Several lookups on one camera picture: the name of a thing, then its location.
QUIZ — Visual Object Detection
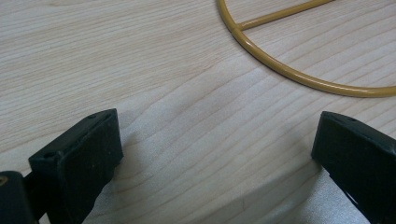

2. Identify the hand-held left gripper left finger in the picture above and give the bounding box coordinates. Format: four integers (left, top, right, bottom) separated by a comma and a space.
23, 107, 124, 224

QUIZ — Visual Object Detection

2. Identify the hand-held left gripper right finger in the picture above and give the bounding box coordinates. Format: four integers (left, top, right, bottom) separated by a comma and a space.
311, 110, 396, 224

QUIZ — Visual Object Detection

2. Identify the gold metal wire stand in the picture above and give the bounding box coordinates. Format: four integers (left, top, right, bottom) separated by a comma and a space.
216, 0, 396, 99

